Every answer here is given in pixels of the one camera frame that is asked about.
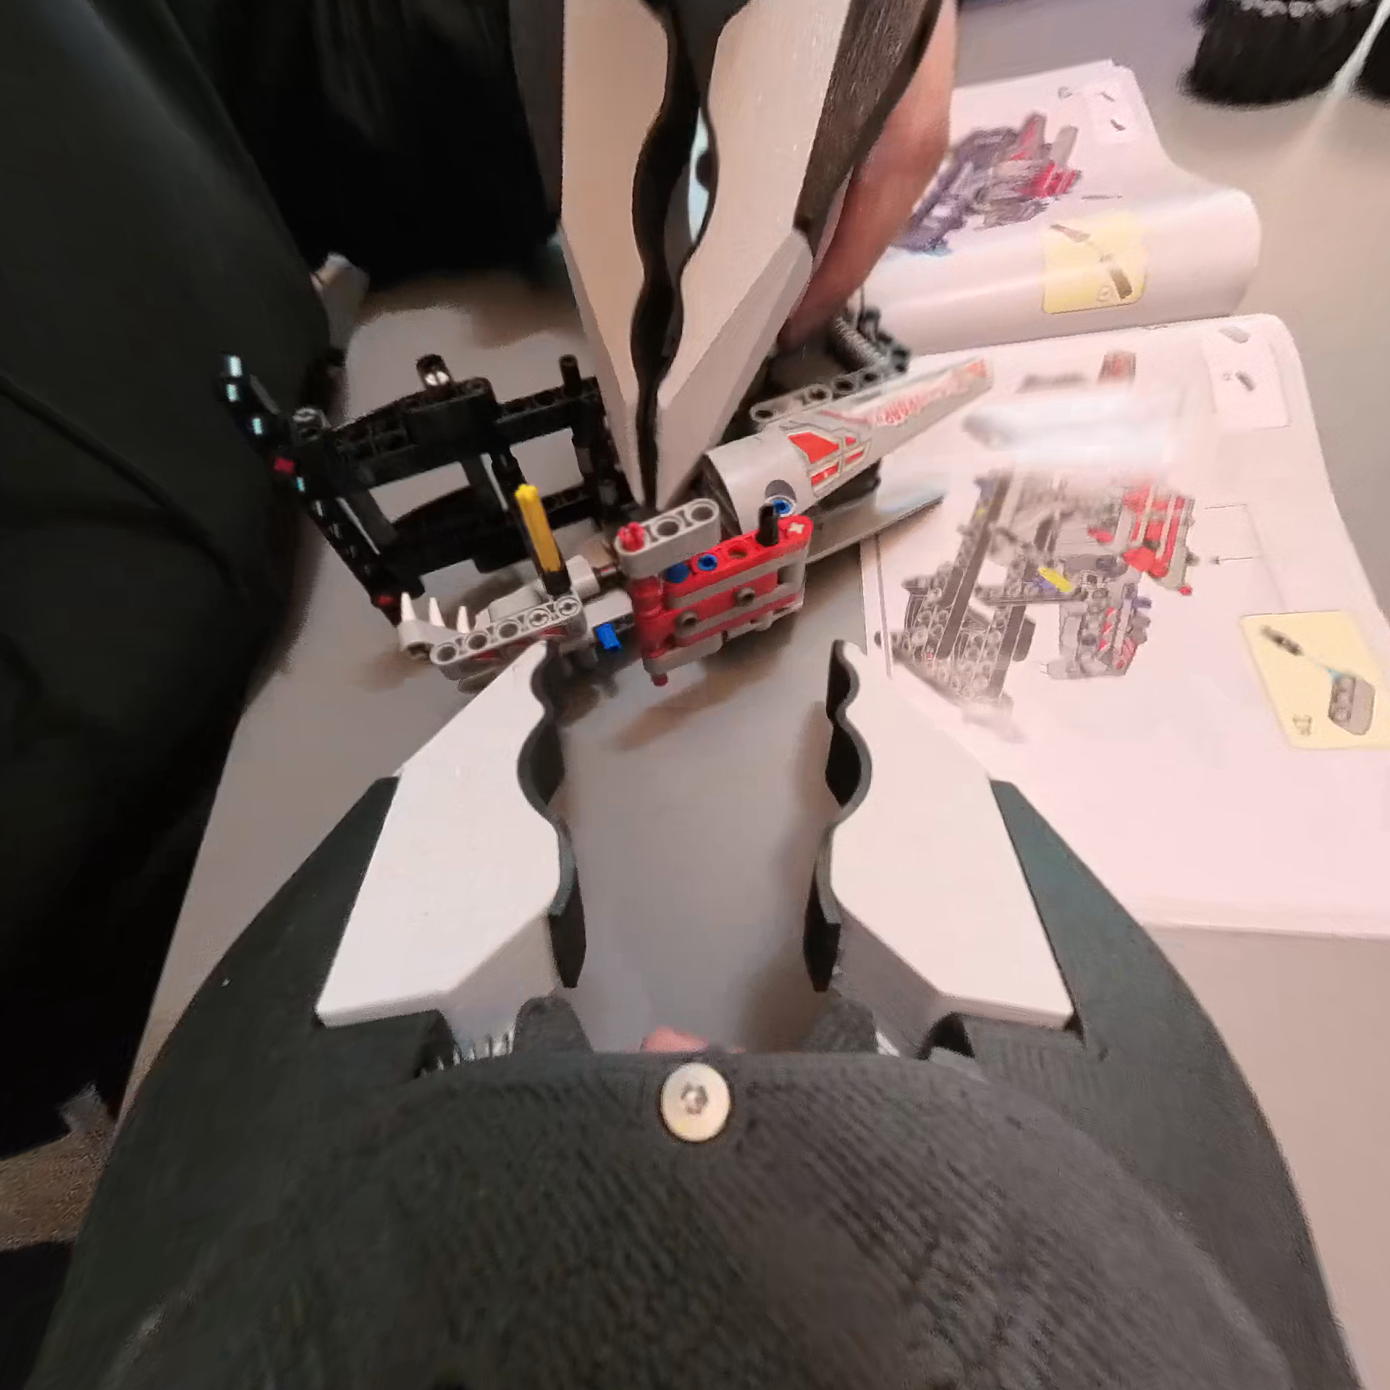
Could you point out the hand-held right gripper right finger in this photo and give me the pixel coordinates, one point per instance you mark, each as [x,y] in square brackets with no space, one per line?
[958,890]

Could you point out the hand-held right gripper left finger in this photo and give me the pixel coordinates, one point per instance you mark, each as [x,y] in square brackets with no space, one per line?
[433,890]

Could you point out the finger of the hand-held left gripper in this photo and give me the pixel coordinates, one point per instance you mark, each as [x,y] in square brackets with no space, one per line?
[600,162]
[763,162]

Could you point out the toy brick truck model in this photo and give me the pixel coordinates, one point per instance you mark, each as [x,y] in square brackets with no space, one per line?
[650,609]

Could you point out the grey three-hole brick beam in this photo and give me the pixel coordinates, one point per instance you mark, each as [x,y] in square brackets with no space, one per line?
[679,524]

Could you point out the person's left hand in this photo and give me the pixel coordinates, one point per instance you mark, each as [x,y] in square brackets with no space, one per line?
[893,184]

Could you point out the open instruction booklet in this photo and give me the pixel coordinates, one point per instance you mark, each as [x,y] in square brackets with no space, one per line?
[1085,817]

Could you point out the person's dark hoodie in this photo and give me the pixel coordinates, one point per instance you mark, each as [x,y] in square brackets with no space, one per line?
[130,434]

